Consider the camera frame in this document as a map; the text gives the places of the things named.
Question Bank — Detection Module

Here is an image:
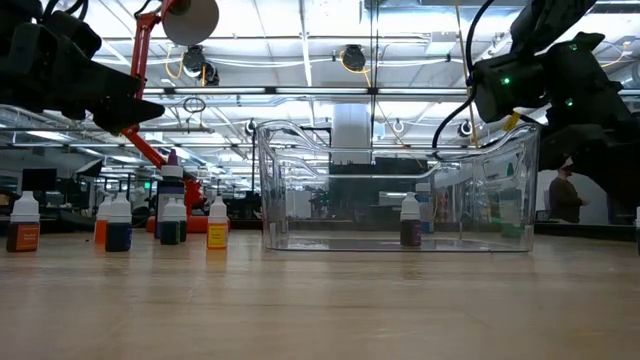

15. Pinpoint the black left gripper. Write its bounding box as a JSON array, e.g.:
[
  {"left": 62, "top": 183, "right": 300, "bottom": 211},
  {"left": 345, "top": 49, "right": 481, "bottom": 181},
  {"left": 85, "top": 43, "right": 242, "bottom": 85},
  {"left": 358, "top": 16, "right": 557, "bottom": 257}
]
[{"left": 0, "top": 22, "right": 167, "bottom": 133}]

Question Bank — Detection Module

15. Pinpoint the large green dye bottle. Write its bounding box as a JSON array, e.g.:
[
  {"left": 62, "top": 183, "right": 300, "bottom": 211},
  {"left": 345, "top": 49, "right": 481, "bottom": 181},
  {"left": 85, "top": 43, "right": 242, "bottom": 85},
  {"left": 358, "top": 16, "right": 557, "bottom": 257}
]
[{"left": 499, "top": 162, "right": 524, "bottom": 239}]

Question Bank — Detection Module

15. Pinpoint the small orange dye bottle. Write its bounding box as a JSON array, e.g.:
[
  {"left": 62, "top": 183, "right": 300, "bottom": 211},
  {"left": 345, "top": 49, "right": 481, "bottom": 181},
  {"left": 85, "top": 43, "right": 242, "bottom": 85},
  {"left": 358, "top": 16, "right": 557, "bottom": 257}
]
[{"left": 94, "top": 195, "right": 114, "bottom": 245}]

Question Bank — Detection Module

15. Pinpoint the small blue dye bottle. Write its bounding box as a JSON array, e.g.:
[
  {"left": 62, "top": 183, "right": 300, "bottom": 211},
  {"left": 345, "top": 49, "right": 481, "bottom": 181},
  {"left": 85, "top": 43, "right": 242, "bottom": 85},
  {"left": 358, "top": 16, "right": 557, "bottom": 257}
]
[{"left": 104, "top": 192, "right": 134, "bottom": 253}]

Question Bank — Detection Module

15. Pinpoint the small green dye bottle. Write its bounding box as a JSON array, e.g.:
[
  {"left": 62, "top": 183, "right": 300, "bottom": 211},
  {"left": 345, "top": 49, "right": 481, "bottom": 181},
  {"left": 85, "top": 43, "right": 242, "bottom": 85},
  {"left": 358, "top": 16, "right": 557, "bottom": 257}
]
[{"left": 159, "top": 197, "right": 182, "bottom": 246}]

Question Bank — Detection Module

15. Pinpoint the small dark red dye bottle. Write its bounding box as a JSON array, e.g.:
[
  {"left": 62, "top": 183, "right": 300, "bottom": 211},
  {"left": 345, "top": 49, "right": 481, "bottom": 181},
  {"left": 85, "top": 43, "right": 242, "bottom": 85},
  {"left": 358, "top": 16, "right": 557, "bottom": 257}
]
[{"left": 177, "top": 199, "right": 189, "bottom": 243}]

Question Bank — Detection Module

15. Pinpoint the small yellow dye bottle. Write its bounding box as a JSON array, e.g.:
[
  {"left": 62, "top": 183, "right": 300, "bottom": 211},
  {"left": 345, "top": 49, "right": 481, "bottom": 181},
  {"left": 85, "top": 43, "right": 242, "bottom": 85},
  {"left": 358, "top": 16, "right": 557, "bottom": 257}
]
[{"left": 206, "top": 195, "right": 230, "bottom": 250}]

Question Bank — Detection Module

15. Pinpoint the small brown bottle orange label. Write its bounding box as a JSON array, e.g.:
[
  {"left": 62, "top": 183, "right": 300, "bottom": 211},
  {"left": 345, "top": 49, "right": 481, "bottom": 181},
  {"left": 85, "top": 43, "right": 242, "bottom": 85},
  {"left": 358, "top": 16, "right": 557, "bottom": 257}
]
[{"left": 5, "top": 190, "right": 41, "bottom": 253}]

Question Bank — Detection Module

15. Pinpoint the small purple dye bottle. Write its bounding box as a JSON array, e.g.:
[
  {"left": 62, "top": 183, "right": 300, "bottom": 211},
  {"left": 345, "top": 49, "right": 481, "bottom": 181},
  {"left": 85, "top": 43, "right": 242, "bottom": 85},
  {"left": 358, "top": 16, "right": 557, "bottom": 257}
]
[{"left": 399, "top": 192, "right": 423, "bottom": 248}]

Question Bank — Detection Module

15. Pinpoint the red desk lamp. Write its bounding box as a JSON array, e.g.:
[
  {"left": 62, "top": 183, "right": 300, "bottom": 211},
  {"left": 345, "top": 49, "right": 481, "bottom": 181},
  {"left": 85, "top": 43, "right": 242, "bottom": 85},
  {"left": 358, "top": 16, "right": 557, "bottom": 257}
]
[{"left": 119, "top": 0, "right": 232, "bottom": 235}]

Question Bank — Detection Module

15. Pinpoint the person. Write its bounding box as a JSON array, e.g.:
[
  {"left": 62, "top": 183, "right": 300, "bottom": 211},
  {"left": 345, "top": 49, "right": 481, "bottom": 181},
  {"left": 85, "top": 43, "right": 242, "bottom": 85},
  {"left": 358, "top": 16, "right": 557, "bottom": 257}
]
[{"left": 548, "top": 167, "right": 589, "bottom": 225}]

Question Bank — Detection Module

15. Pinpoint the large purple dye bottle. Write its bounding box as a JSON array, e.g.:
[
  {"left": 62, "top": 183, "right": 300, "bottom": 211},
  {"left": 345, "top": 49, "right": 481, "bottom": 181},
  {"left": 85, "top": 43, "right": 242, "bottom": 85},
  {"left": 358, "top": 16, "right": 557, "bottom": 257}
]
[{"left": 155, "top": 148, "right": 188, "bottom": 240}]

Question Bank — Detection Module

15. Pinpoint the black computer monitor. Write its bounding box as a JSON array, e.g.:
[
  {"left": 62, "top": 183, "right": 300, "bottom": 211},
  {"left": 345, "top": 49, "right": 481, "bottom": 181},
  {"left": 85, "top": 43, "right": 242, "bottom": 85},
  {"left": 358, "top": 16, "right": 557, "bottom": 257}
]
[{"left": 21, "top": 167, "right": 58, "bottom": 193}]

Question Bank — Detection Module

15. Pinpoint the clear plastic bin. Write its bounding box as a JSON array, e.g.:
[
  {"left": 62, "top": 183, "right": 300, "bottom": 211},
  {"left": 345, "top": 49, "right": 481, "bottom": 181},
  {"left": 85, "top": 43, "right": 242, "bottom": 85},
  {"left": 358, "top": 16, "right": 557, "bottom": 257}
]
[{"left": 254, "top": 118, "right": 542, "bottom": 254}]

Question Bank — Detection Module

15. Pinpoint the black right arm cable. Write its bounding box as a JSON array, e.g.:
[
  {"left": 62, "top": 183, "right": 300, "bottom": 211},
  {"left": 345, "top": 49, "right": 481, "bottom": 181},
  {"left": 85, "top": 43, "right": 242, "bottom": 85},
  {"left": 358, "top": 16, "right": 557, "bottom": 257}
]
[{"left": 431, "top": 0, "right": 497, "bottom": 162}]

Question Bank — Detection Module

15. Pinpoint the yellow hanging cable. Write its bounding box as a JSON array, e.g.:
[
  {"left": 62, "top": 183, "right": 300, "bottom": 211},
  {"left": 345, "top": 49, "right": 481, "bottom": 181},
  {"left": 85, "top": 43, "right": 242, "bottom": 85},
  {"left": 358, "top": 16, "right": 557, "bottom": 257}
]
[{"left": 453, "top": 0, "right": 480, "bottom": 146}]

